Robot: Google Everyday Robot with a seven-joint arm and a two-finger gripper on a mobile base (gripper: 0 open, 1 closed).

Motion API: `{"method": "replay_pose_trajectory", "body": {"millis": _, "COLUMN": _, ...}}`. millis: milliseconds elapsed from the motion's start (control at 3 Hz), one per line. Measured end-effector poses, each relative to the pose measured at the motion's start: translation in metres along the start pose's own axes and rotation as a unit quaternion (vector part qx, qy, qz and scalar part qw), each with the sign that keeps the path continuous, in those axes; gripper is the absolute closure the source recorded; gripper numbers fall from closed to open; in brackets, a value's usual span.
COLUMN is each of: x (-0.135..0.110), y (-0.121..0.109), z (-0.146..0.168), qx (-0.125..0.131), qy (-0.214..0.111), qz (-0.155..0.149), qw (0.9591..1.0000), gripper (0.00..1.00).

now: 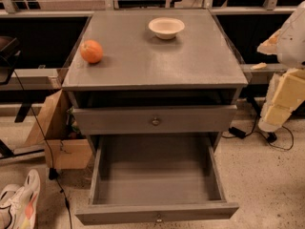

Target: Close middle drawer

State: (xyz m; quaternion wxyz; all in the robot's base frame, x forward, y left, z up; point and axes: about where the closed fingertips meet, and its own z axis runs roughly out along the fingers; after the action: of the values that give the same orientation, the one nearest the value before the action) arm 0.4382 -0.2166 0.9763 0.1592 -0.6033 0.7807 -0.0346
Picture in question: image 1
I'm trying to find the grey wooden drawer cabinet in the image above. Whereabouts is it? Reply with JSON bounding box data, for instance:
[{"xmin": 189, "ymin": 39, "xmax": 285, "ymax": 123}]
[{"xmin": 63, "ymin": 10, "xmax": 247, "ymax": 148}]

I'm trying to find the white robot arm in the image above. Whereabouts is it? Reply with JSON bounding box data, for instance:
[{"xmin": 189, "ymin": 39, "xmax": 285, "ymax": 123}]
[{"xmin": 257, "ymin": 2, "xmax": 305, "ymax": 132}]

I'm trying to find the brown cardboard box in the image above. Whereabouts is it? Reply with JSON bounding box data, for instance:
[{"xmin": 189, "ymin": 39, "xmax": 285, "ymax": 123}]
[{"xmin": 24, "ymin": 90, "xmax": 92, "ymax": 170}]

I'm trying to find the orange fruit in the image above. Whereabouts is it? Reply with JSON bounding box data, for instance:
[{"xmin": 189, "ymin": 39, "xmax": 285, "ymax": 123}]
[{"xmin": 80, "ymin": 40, "xmax": 103, "ymax": 64}]

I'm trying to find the white paper bowl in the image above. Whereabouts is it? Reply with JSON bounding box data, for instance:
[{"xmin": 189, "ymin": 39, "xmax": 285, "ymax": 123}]
[{"xmin": 149, "ymin": 17, "xmax": 185, "ymax": 40}]

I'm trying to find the grey top drawer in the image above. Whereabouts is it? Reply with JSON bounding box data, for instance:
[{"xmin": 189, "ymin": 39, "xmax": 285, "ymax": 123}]
[{"xmin": 73, "ymin": 105, "xmax": 237, "ymax": 135}]

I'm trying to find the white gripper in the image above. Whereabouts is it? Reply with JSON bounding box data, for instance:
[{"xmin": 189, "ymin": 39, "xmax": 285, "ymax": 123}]
[{"xmin": 257, "ymin": 30, "xmax": 305, "ymax": 132}]

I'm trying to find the black cable on left floor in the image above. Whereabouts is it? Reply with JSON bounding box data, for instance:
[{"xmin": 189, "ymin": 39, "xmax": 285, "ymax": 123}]
[{"xmin": 0, "ymin": 54, "xmax": 73, "ymax": 229}]

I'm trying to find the small yellow foam piece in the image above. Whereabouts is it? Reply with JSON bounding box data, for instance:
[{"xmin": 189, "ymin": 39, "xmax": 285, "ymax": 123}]
[{"xmin": 251, "ymin": 62, "xmax": 267, "ymax": 71}]

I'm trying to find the grey drawer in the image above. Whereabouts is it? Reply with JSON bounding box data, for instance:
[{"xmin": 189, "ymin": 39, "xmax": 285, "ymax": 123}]
[
  {"xmin": 73, "ymin": 105, "xmax": 237, "ymax": 135},
  {"xmin": 76, "ymin": 134, "xmax": 238, "ymax": 225}
]

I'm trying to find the black power adapter with cable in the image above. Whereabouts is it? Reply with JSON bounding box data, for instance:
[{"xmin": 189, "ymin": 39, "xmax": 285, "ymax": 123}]
[{"xmin": 222, "ymin": 116, "xmax": 295, "ymax": 152}]

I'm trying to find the white sneaker with orange accents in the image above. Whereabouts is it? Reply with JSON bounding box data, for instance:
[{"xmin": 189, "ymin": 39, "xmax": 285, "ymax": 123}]
[{"xmin": 0, "ymin": 169, "xmax": 40, "ymax": 229}]

